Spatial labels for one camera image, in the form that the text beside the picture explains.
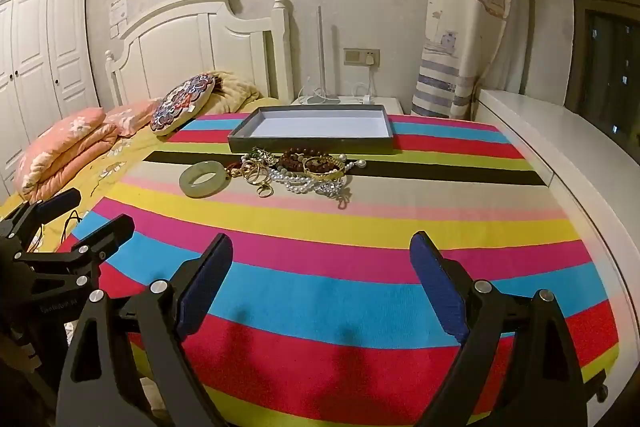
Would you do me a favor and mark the gold bangle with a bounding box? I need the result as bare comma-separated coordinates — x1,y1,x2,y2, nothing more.
302,156,347,182

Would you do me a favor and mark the rainbow striped blanket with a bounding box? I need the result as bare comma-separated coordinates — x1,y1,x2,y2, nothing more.
55,112,621,427

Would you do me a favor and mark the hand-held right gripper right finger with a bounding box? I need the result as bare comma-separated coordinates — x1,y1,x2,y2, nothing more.
409,231,589,427

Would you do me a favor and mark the sailboat print curtain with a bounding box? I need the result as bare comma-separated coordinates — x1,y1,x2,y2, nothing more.
410,0,519,120

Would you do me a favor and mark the white charger with cable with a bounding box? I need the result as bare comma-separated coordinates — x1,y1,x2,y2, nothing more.
352,51,377,104

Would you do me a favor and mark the green jade bangle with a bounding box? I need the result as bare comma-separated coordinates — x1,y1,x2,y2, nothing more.
179,160,230,198

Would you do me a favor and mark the white table lamp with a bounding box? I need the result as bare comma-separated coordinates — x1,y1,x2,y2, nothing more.
299,6,342,106

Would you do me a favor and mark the white bed headboard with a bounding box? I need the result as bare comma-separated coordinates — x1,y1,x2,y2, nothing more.
104,0,295,108

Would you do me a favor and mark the red green beaded bracelet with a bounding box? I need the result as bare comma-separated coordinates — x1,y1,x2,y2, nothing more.
225,148,273,178

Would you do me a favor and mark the grey jewelry tray box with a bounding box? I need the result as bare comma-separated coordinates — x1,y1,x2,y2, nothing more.
227,104,395,156

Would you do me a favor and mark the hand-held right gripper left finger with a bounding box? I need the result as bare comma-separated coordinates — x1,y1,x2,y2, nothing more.
56,232,236,427

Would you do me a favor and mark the beige quilt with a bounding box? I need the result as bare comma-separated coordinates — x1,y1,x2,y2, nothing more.
207,70,264,115

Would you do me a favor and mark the black cable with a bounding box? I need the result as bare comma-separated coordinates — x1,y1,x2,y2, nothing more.
30,209,84,254

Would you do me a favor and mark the white wardrobe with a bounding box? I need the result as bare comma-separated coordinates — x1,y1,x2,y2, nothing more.
0,0,101,204

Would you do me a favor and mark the paper wall notice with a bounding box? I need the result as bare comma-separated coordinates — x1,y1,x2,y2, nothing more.
108,0,130,39

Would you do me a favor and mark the round patterned cushion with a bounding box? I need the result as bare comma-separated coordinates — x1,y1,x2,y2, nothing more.
150,74,217,137

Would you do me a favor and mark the white nightstand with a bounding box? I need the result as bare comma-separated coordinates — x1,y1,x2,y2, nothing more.
290,94,405,116

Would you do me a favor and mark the white window ledge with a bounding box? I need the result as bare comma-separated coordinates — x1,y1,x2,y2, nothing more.
472,89,640,408

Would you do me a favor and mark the wall socket panel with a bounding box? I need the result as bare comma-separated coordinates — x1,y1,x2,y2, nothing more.
343,48,381,68

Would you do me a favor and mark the gold ornate brooch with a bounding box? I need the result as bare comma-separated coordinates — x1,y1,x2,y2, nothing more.
242,159,276,200

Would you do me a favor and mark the yellow floral bed sheet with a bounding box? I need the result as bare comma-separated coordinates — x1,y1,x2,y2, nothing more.
0,97,281,254

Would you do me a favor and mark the pink floral pillow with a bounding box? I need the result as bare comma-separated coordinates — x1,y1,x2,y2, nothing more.
102,99,166,138

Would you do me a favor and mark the dark window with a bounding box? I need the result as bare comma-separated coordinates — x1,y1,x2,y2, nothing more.
559,0,640,148

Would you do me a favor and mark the dark red bead bracelet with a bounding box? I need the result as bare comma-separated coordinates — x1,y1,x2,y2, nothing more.
278,147,331,172

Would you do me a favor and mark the white pearl necklace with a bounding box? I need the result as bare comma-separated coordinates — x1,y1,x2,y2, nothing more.
270,154,368,198

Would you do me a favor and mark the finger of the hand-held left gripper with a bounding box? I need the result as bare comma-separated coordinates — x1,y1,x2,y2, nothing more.
0,187,83,242
14,214,136,304

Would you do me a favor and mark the pink folded quilt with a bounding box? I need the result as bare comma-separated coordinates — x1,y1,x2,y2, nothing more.
14,107,121,194

